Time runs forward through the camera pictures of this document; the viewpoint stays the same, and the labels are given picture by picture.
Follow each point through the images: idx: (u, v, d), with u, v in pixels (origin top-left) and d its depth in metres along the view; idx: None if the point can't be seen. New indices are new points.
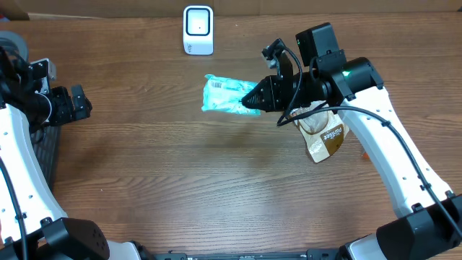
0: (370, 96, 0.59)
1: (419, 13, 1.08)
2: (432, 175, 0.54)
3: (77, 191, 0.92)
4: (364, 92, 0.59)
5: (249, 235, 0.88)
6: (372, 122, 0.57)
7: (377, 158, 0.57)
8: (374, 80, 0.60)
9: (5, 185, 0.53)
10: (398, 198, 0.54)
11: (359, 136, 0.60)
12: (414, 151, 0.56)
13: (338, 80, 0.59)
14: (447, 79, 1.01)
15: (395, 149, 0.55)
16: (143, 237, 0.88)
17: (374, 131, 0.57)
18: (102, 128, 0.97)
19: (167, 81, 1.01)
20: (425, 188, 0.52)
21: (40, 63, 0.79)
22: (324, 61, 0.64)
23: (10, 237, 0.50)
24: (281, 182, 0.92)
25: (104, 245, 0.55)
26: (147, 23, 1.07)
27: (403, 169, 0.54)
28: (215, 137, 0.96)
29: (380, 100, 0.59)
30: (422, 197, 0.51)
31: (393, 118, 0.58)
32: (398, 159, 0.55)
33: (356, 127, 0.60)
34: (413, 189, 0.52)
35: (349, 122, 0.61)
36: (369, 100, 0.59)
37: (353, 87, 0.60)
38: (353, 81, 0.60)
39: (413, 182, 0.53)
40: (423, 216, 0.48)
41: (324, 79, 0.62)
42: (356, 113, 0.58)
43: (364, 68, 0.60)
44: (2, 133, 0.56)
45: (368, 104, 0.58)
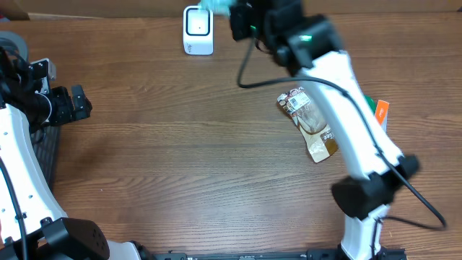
0: (330, 62, 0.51)
1: (419, 13, 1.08)
2: (387, 141, 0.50)
3: (77, 191, 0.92)
4: (322, 58, 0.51)
5: (249, 235, 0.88)
6: (332, 93, 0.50)
7: (336, 128, 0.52)
8: (330, 42, 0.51)
9: (4, 185, 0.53)
10: (354, 166, 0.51)
11: (316, 102, 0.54)
12: (370, 118, 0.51)
13: (300, 48, 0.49)
14: (447, 79, 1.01)
15: (354, 120, 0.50)
16: (143, 237, 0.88)
17: (333, 101, 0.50)
18: (102, 129, 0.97)
19: (167, 81, 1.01)
20: (380, 155, 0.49)
21: (40, 63, 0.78)
22: (281, 17, 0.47)
23: (10, 237, 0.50)
24: (281, 182, 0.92)
25: (104, 244, 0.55)
26: (147, 23, 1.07)
27: (359, 137, 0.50)
28: (215, 137, 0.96)
29: (339, 66, 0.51)
30: (377, 165, 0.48)
31: (353, 85, 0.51)
32: (356, 131, 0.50)
33: (315, 94, 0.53)
34: (370, 159, 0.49)
35: (307, 89, 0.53)
36: (330, 67, 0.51)
37: (312, 53, 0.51)
38: (314, 45, 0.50)
39: (370, 152, 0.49)
40: (374, 180, 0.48)
41: (283, 41, 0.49)
42: (315, 83, 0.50)
43: (323, 27, 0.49)
44: (2, 134, 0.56)
45: (328, 72, 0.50)
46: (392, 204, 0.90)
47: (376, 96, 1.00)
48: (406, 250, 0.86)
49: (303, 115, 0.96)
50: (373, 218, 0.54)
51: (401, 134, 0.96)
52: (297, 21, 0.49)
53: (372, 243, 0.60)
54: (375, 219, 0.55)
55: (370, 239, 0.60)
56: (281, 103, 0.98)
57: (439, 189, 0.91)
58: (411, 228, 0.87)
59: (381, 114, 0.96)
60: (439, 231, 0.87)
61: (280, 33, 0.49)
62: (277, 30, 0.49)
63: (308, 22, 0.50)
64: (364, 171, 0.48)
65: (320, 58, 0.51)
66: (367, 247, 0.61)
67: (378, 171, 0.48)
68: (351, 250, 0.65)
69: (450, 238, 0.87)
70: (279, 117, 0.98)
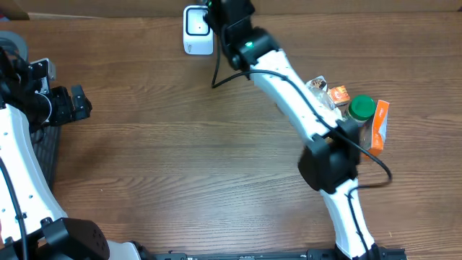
0: (272, 58, 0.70)
1: (419, 13, 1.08)
2: (323, 110, 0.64)
3: (76, 191, 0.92)
4: (265, 56, 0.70)
5: (249, 235, 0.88)
6: (274, 79, 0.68)
7: (285, 107, 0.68)
8: (271, 46, 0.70)
9: (4, 185, 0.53)
10: (302, 133, 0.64)
11: (269, 92, 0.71)
12: (307, 93, 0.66)
13: (249, 54, 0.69)
14: (447, 79, 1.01)
15: (293, 96, 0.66)
16: (143, 237, 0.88)
17: (276, 86, 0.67)
18: (102, 128, 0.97)
19: (167, 81, 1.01)
20: (318, 120, 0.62)
21: (40, 63, 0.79)
22: (233, 30, 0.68)
23: (10, 237, 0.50)
24: (281, 182, 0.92)
25: (104, 245, 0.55)
26: (147, 23, 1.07)
27: (299, 108, 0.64)
28: (215, 137, 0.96)
29: (277, 60, 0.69)
30: (317, 126, 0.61)
31: (290, 72, 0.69)
32: (296, 102, 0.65)
33: (266, 86, 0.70)
34: (310, 122, 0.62)
35: (262, 84, 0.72)
36: (271, 62, 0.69)
37: (256, 55, 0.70)
38: (257, 50, 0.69)
39: (310, 118, 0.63)
40: (318, 141, 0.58)
41: (236, 49, 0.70)
42: (260, 74, 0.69)
43: (264, 39, 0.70)
44: (2, 134, 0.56)
45: (269, 65, 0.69)
46: (393, 204, 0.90)
47: (377, 96, 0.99)
48: (406, 250, 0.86)
49: None
50: (342, 193, 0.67)
51: (401, 133, 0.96)
52: (245, 33, 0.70)
53: (357, 229, 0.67)
54: (346, 194, 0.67)
55: (355, 225, 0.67)
56: None
57: (439, 189, 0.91)
58: (411, 228, 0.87)
59: (381, 114, 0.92)
60: (439, 231, 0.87)
61: (232, 42, 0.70)
62: (231, 40, 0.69)
63: (253, 34, 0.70)
64: (308, 134, 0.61)
65: (264, 56, 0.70)
66: (353, 235, 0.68)
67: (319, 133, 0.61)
68: (346, 247, 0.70)
69: (451, 238, 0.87)
70: (279, 117, 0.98)
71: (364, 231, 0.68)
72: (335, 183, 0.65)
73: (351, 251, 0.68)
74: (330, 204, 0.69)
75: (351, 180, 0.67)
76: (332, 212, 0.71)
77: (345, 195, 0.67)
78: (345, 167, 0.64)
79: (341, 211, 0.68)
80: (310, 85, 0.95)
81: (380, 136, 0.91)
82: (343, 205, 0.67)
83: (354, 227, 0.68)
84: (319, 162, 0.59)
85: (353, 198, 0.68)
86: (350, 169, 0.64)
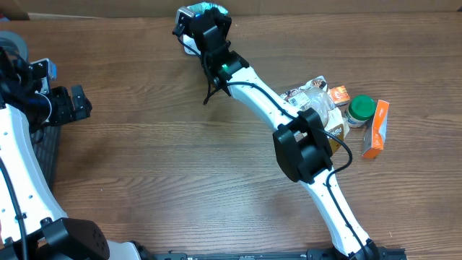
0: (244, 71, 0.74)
1: (419, 13, 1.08)
2: (289, 105, 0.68)
3: (77, 191, 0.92)
4: (238, 74, 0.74)
5: (249, 235, 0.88)
6: (245, 88, 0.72)
7: (258, 110, 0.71)
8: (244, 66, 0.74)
9: (4, 185, 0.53)
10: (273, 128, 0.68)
11: (244, 100, 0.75)
12: (273, 94, 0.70)
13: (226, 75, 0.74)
14: (447, 79, 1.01)
15: (261, 99, 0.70)
16: (142, 237, 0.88)
17: (247, 93, 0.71)
18: (102, 128, 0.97)
19: (167, 81, 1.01)
20: (284, 113, 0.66)
21: (40, 63, 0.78)
22: (214, 55, 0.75)
23: (10, 237, 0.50)
24: (281, 182, 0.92)
25: (104, 244, 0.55)
26: (147, 23, 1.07)
27: (267, 105, 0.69)
28: (215, 137, 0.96)
29: (247, 74, 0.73)
30: (282, 119, 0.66)
31: (259, 81, 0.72)
32: (264, 104, 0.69)
33: (239, 94, 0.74)
34: (277, 118, 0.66)
35: (236, 94, 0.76)
36: (242, 75, 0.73)
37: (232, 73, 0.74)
38: (232, 70, 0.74)
39: (276, 113, 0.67)
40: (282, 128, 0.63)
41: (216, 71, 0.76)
42: (233, 85, 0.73)
43: (239, 62, 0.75)
44: (2, 134, 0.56)
45: (240, 77, 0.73)
46: (393, 204, 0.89)
47: (377, 96, 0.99)
48: (406, 250, 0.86)
49: None
50: (321, 183, 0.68)
51: (401, 133, 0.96)
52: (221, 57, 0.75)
53: (345, 222, 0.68)
54: (325, 184, 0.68)
55: (342, 219, 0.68)
56: None
57: (439, 189, 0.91)
58: (411, 228, 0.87)
59: (381, 114, 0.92)
60: (439, 231, 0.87)
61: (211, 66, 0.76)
62: (211, 63, 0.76)
63: (230, 57, 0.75)
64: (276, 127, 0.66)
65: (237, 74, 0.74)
66: (343, 230, 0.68)
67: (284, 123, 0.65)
68: (341, 247, 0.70)
69: (450, 238, 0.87)
70: None
71: (354, 224, 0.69)
72: (311, 173, 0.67)
73: (346, 248, 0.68)
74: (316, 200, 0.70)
75: (327, 169, 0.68)
76: (320, 209, 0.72)
77: (323, 185, 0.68)
78: (316, 154, 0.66)
79: (325, 204, 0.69)
80: (310, 85, 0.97)
81: (380, 136, 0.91)
82: (325, 196, 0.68)
83: (343, 220, 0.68)
84: (285, 149, 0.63)
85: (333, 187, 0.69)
86: (323, 157, 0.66)
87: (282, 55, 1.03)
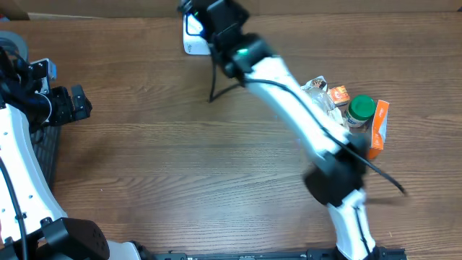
0: (270, 67, 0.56)
1: (419, 13, 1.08)
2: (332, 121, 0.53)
3: (77, 191, 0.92)
4: (261, 65, 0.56)
5: (249, 235, 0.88)
6: (274, 89, 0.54)
7: (289, 121, 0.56)
8: (266, 54, 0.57)
9: (4, 185, 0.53)
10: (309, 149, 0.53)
11: (271, 105, 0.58)
12: (311, 103, 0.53)
13: (242, 63, 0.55)
14: (447, 79, 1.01)
15: (297, 107, 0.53)
16: (143, 237, 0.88)
17: (276, 97, 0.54)
18: (102, 128, 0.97)
19: (167, 81, 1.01)
20: (325, 133, 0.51)
21: (40, 63, 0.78)
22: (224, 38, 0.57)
23: (10, 237, 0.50)
24: (281, 182, 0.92)
25: (104, 244, 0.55)
26: (147, 23, 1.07)
27: (304, 120, 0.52)
28: (215, 137, 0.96)
29: (275, 68, 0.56)
30: (323, 141, 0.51)
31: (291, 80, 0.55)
32: (301, 116, 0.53)
33: (265, 97, 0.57)
34: (317, 137, 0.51)
35: (260, 95, 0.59)
36: (269, 70, 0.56)
37: (253, 62, 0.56)
38: (253, 57, 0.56)
39: (317, 131, 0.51)
40: (328, 157, 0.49)
41: (228, 55, 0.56)
42: (258, 83, 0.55)
43: (262, 45, 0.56)
44: (2, 134, 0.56)
45: (266, 74, 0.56)
46: (393, 204, 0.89)
47: (376, 96, 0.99)
48: (406, 250, 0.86)
49: None
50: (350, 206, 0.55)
51: (401, 133, 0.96)
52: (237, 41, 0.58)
53: (361, 234, 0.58)
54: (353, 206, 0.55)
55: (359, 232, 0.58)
56: None
57: (439, 189, 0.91)
58: (411, 228, 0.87)
59: (381, 114, 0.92)
60: (439, 231, 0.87)
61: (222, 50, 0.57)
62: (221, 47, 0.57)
63: (248, 40, 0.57)
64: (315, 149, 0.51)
65: (260, 66, 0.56)
66: (356, 240, 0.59)
67: (328, 149, 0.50)
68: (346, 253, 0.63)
69: (450, 238, 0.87)
70: None
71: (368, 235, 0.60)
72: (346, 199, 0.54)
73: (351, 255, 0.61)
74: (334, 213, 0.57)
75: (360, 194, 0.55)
76: (334, 219, 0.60)
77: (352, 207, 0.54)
78: None
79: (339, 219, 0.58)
80: (310, 85, 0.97)
81: (380, 136, 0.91)
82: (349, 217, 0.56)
83: (359, 234, 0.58)
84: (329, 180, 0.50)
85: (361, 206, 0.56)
86: None
87: (282, 55, 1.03)
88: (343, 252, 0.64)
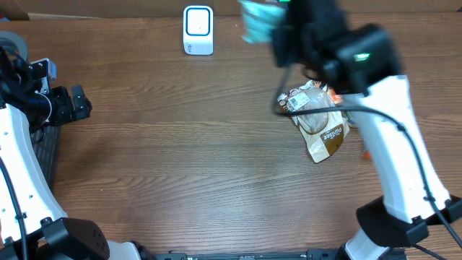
0: (386, 89, 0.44)
1: (419, 13, 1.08)
2: (433, 178, 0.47)
3: (77, 191, 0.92)
4: (379, 83, 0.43)
5: (249, 235, 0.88)
6: (387, 126, 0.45)
7: (382, 162, 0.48)
8: (388, 61, 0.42)
9: (4, 185, 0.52)
10: (397, 201, 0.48)
11: (363, 131, 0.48)
12: (422, 154, 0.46)
13: (352, 63, 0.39)
14: (447, 79, 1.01)
15: (406, 158, 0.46)
16: (143, 237, 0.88)
17: (385, 137, 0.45)
18: (102, 128, 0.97)
19: (167, 81, 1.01)
20: (428, 199, 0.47)
21: (40, 63, 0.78)
22: (324, 37, 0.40)
23: (10, 237, 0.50)
24: (281, 182, 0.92)
25: (104, 244, 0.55)
26: (147, 23, 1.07)
27: (410, 178, 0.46)
28: (214, 137, 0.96)
29: (395, 94, 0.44)
30: (423, 206, 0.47)
31: (410, 119, 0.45)
32: (407, 170, 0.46)
33: (364, 126, 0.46)
34: (417, 200, 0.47)
35: (356, 115, 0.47)
36: (387, 97, 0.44)
37: (370, 73, 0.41)
38: (372, 63, 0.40)
39: (419, 193, 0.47)
40: (420, 230, 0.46)
41: (335, 57, 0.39)
42: (370, 115, 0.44)
43: (384, 41, 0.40)
44: (2, 133, 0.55)
45: (385, 103, 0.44)
46: None
47: None
48: (406, 250, 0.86)
49: (303, 115, 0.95)
50: None
51: None
52: (347, 35, 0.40)
53: (382, 255, 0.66)
54: None
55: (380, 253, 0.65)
56: (281, 103, 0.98)
57: None
58: None
59: None
60: (439, 231, 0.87)
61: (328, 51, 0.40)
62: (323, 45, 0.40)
63: (364, 33, 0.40)
64: (409, 215, 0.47)
65: (377, 85, 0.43)
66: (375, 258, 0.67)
67: (424, 217, 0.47)
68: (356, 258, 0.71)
69: (450, 238, 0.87)
70: (279, 117, 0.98)
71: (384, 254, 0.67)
72: None
73: None
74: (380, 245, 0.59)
75: None
76: None
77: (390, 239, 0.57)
78: None
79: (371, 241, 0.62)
80: (310, 85, 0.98)
81: None
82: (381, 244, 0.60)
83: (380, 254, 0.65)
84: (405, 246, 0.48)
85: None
86: None
87: None
88: (350, 255, 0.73)
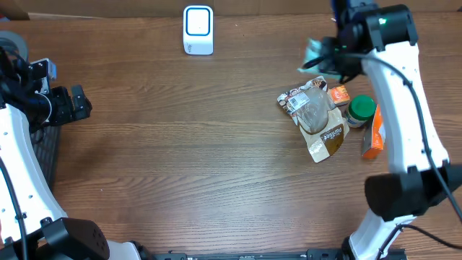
0: (400, 50, 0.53)
1: (419, 13, 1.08)
2: (435, 141, 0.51)
3: (77, 191, 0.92)
4: (395, 44, 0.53)
5: (249, 235, 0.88)
6: (394, 79, 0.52)
7: (388, 115, 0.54)
8: (405, 33, 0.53)
9: (4, 185, 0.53)
10: (395, 154, 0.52)
11: (375, 89, 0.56)
12: (425, 113, 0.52)
13: (375, 26, 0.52)
14: (447, 79, 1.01)
15: (409, 110, 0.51)
16: (143, 237, 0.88)
17: (391, 87, 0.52)
18: (102, 128, 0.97)
19: (167, 81, 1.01)
20: (425, 152, 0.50)
21: (40, 62, 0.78)
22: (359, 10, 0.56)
23: (10, 237, 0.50)
24: (281, 182, 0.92)
25: (104, 245, 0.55)
26: (147, 23, 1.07)
27: (409, 129, 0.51)
28: (214, 137, 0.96)
29: (407, 56, 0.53)
30: (419, 158, 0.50)
31: (416, 80, 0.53)
32: (409, 120, 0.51)
33: (376, 80, 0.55)
34: (414, 150, 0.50)
35: (370, 72, 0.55)
36: (398, 55, 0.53)
37: (387, 37, 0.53)
38: (389, 30, 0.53)
39: (416, 144, 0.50)
40: (413, 175, 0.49)
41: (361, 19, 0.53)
42: (380, 65, 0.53)
43: (404, 18, 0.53)
44: (2, 134, 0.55)
45: (395, 59, 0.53)
46: None
47: None
48: (406, 250, 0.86)
49: (303, 115, 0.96)
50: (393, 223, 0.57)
51: None
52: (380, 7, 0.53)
53: (381, 247, 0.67)
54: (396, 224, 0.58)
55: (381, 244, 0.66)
56: (281, 103, 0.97)
57: None
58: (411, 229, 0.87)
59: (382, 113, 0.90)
60: (439, 231, 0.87)
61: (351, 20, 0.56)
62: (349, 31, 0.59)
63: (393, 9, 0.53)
64: (406, 162, 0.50)
65: (391, 45, 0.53)
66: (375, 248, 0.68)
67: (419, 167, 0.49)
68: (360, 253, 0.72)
69: (450, 238, 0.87)
70: (279, 117, 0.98)
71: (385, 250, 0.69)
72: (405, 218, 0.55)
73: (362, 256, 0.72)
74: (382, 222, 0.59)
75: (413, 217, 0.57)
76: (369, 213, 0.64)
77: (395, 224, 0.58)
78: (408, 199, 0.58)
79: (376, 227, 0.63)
80: (310, 85, 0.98)
81: (380, 136, 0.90)
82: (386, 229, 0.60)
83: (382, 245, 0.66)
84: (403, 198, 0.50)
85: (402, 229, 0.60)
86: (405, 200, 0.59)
87: (282, 55, 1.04)
88: (354, 247, 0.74)
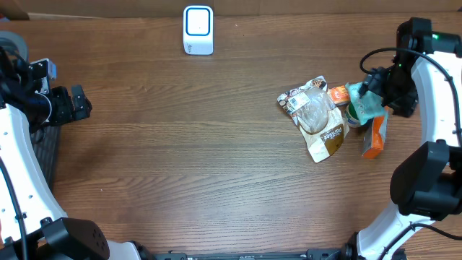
0: (445, 55, 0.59)
1: (419, 13, 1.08)
2: None
3: (77, 191, 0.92)
4: (443, 53, 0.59)
5: (249, 235, 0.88)
6: (437, 74, 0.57)
7: (424, 101, 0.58)
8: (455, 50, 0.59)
9: (4, 185, 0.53)
10: (427, 134, 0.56)
11: (417, 81, 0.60)
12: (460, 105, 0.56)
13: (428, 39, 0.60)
14: None
15: (446, 97, 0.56)
16: (143, 237, 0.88)
17: (432, 78, 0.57)
18: (102, 128, 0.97)
19: (167, 81, 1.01)
20: (456, 133, 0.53)
21: (40, 63, 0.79)
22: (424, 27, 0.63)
23: (10, 237, 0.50)
24: (281, 182, 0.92)
25: (104, 245, 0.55)
26: (147, 23, 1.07)
27: (443, 112, 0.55)
28: (214, 138, 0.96)
29: (454, 61, 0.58)
30: (450, 138, 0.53)
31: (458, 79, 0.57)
32: (444, 105, 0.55)
33: (419, 74, 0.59)
34: (446, 131, 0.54)
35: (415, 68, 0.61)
36: (445, 58, 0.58)
37: (438, 48, 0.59)
38: (439, 45, 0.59)
39: (449, 128, 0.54)
40: (442, 146, 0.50)
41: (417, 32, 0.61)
42: (426, 61, 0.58)
43: (454, 42, 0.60)
44: (2, 133, 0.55)
45: (442, 61, 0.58)
46: None
47: None
48: (406, 250, 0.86)
49: (303, 115, 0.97)
50: (408, 219, 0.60)
51: (402, 134, 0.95)
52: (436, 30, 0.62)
53: (387, 245, 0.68)
54: (411, 222, 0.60)
55: (388, 243, 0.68)
56: (281, 103, 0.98)
57: None
58: None
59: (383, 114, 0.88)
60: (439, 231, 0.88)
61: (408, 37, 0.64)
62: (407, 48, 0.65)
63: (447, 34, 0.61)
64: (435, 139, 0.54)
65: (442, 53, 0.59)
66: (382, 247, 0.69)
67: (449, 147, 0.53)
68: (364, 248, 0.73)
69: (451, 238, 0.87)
70: (279, 117, 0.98)
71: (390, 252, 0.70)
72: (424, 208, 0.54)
73: (365, 250, 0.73)
74: (397, 214, 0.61)
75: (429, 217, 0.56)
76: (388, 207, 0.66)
77: (410, 221, 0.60)
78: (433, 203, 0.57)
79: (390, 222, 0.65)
80: (310, 85, 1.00)
81: (380, 136, 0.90)
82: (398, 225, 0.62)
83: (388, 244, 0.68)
84: (425, 170, 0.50)
85: (413, 231, 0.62)
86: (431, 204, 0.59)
87: (282, 55, 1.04)
88: (361, 241, 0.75)
